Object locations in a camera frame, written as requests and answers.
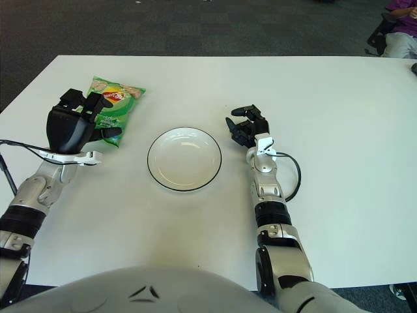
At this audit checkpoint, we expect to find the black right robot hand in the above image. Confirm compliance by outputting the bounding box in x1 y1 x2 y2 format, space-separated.
224 104 271 149

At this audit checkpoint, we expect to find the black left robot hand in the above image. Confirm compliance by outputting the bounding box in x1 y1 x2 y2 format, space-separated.
46 88 123 155

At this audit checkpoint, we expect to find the green potato chips bag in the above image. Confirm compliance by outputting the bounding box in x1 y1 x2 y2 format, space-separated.
85 75 147 149

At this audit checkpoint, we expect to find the white plate black rim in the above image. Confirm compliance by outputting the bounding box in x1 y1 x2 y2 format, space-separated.
146 127 223 192

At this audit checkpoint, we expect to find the black office chair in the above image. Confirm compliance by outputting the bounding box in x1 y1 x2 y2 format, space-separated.
364 12 397 56

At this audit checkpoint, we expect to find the grey robot torso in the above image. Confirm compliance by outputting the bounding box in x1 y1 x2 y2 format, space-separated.
0 265 287 313

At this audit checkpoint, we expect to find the seated person purple shirt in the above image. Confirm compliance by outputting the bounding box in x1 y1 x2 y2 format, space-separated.
384 0 417 59

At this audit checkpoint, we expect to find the black chair wheel base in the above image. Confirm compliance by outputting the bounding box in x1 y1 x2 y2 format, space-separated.
389 282 417 301

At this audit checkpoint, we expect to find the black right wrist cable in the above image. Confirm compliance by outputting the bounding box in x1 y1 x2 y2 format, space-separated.
275 152 301 200

